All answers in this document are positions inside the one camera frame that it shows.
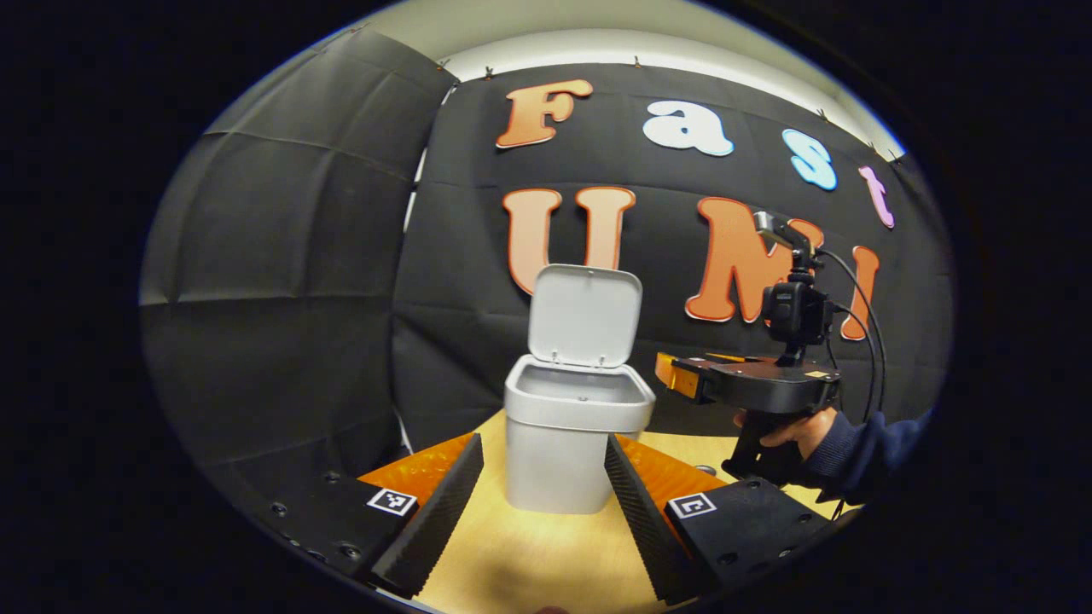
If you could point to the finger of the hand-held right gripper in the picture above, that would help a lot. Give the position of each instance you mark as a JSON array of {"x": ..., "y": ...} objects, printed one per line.
[
  {"x": 725, "y": 356},
  {"x": 678, "y": 375}
]

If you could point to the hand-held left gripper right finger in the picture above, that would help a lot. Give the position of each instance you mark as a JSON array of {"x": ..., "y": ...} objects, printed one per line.
[{"x": 644, "y": 529}]

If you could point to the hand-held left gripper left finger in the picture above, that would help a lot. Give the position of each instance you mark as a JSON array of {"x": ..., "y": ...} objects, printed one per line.
[{"x": 435, "y": 520}]

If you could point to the white desktop garbage bin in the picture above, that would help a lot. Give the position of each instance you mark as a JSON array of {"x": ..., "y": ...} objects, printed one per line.
[{"x": 554, "y": 460}]

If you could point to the wooden desktop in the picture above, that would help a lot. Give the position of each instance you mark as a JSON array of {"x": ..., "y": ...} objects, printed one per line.
[{"x": 546, "y": 563}]

